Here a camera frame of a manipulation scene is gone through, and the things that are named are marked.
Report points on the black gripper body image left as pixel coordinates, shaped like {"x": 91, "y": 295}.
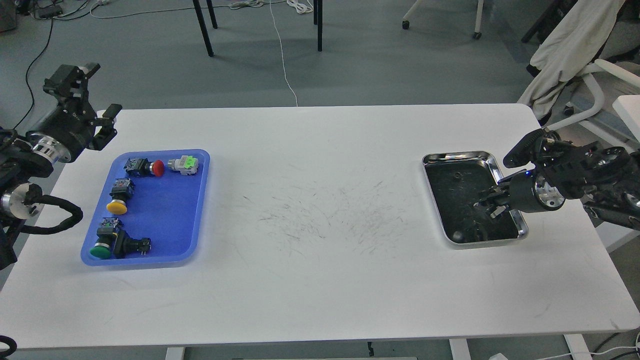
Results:
{"x": 66, "y": 131}

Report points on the green grey connector switch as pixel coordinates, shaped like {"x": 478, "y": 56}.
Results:
{"x": 186, "y": 165}

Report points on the silver metal tray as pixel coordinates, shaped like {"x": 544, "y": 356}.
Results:
{"x": 464, "y": 225}

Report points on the yellow push button switch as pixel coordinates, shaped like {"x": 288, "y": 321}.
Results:
{"x": 121, "y": 192}

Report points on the red push button switch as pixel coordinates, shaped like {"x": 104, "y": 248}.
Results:
{"x": 142, "y": 167}

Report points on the green push button switch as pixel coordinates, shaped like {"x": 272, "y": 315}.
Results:
{"x": 107, "y": 234}

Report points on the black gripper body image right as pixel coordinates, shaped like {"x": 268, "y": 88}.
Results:
{"x": 530, "y": 192}

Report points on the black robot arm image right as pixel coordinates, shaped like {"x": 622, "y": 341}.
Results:
{"x": 607, "y": 177}

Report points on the blue plastic tray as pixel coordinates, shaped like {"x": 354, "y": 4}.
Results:
{"x": 165, "y": 209}

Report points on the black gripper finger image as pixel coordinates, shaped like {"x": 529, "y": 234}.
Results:
{"x": 498, "y": 207}
{"x": 70, "y": 83}
{"x": 496, "y": 194}
{"x": 106, "y": 124}

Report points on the white chair with beige cloth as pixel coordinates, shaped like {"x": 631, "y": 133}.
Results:
{"x": 568, "y": 87}

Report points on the black switch module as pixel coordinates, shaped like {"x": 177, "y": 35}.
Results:
{"x": 126, "y": 245}

